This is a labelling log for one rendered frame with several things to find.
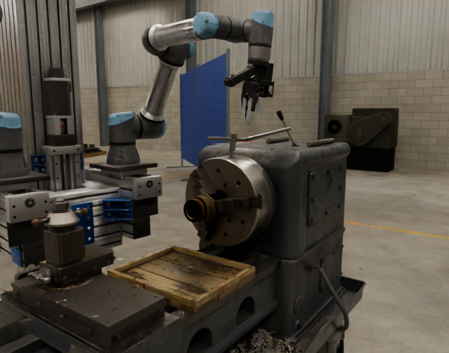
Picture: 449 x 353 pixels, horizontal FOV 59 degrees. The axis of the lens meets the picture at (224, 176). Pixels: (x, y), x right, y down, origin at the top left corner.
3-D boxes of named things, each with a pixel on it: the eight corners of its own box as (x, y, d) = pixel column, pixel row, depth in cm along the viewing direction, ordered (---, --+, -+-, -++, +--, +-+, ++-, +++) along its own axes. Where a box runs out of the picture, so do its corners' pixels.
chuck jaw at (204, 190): (215, 197, 143) (199, 169, 146) (224, 190, 140) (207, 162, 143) (195, 202, 134) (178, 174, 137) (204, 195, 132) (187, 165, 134)
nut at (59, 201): (63, 208, 101) (62, 195, 101) (72, 210, 99) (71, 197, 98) (48, 211, 98) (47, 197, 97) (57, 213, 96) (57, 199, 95)
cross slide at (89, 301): (61, 272, 117) (60, 258, 117) (167, 315, 93) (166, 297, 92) (3, 293, 104) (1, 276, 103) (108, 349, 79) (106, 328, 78)
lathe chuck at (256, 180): (197, 226, 158) (204, 148, 151) (265, 251, 141) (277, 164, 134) (181, 232, 151) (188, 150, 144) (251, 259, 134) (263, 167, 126)
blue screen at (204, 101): (166, 167, 1018) (164, 73, 981) (197, 166, 1040) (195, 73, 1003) (204, 202, 627) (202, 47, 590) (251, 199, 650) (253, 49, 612)
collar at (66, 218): (66, 216, 104) (66, 206, 104) (85, 221, 100) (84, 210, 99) (37, 223, 98) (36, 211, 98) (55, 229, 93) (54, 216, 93)
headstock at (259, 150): (263, 210, 217) (264, 138, 211) (349, 224, 189) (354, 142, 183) (192, 237, 169) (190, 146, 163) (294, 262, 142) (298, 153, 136)
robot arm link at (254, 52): (256, 45, 126) (243, 46, 133) (254, 60, 127) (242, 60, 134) (275, 48, 130) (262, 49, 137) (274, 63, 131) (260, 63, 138)
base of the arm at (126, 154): (99, 162, 183) (99, 141, 181) (128, 160, 194) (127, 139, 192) (118, 166, 173) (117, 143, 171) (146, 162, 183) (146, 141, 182)
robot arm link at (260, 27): (261, 15, 135) (280, 13, 129) (258, 48, 137) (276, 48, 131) (245, 10, 130) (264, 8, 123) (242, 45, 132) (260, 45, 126)
